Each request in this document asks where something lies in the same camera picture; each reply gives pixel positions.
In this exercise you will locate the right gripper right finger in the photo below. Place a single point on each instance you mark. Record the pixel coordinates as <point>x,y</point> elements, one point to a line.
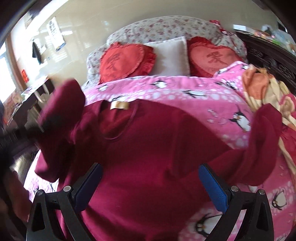
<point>257,223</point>

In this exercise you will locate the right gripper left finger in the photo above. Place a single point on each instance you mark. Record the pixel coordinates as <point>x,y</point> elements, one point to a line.
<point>71,200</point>

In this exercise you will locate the dark red fleece garment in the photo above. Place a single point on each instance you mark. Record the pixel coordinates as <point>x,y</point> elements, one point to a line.
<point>150,154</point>

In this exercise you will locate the dark wooden desk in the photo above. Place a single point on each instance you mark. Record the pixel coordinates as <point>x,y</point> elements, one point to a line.
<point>34,97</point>

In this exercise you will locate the pink penguin blanket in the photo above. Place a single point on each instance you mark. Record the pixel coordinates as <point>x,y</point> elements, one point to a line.
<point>219,104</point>

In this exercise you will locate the left red heart pillow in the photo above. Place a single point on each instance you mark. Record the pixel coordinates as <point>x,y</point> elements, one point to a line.
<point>122,61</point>

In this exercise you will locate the red heart pillow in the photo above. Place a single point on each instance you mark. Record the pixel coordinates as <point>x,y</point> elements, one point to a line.
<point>122,61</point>
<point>205,58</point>

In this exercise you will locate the orange floral blanket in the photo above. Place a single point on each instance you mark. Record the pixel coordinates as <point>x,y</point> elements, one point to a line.
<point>259,88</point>

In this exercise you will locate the dark wooden headboard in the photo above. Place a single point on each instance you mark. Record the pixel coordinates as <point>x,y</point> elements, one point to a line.
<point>276,60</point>

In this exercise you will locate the floral bed sheet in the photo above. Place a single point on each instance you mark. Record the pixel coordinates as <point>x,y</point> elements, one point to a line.
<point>160,29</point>

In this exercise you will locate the right red heart pillow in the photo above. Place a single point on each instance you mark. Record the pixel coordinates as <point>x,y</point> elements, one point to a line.
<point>205,58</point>

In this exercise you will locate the white square pillow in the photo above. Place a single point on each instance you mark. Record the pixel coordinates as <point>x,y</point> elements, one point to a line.
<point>171,57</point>

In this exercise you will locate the window with wooden frame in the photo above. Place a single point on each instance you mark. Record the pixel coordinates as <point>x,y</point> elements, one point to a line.
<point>7,85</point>

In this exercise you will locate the wall calendar poster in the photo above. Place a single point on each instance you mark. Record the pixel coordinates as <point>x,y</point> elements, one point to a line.
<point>55,34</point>

